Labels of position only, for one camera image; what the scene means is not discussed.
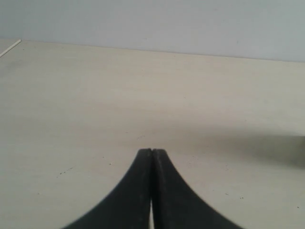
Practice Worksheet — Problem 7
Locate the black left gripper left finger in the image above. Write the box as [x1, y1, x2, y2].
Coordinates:
[65, 148, 153, 229]

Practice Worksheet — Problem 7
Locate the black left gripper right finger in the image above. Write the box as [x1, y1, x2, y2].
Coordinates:
[151, 149, 240, 229]

